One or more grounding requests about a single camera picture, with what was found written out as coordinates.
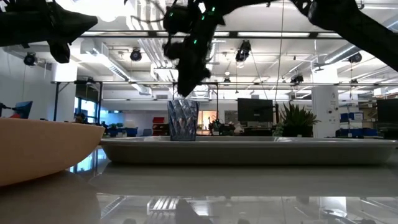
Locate black computer monitor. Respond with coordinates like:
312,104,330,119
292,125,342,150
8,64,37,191
237,98,274,123

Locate tall black metal frame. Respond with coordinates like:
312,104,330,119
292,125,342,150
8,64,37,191
50,80,104,134

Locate black overhead light rail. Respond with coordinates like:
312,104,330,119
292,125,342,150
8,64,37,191
80,29,346,40

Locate blue translucent faceted cup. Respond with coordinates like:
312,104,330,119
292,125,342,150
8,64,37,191
167,99,200,142

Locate thin hanging black cable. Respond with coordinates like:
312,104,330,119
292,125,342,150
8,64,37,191
273,0,285,104

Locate large black monitor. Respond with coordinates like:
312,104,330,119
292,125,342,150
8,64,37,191
376,98,398,140

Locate red storage shelf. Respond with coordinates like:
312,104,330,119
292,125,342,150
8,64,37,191
151,116,169,137

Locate blue storage bins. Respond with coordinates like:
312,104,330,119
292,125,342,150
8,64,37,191
335,111,379,138

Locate person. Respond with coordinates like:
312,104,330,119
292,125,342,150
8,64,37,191
73,112,88,124

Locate green potted plant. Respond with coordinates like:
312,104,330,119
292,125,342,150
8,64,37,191
272,101,322,138

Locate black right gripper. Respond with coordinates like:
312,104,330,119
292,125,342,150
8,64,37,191
162,0,226,98

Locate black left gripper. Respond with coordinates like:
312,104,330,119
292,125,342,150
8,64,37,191
45,0,99,64

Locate white pillar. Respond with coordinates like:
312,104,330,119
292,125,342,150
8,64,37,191
311,67,340,139

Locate grey rectangular tray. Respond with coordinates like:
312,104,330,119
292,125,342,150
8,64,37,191
99,136,398,166

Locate black ceiling camera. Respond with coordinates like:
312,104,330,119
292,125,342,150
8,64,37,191
234,39,252,63
348,52,363,64
23,52,39,67
290,73,305,85
129,47,143,62

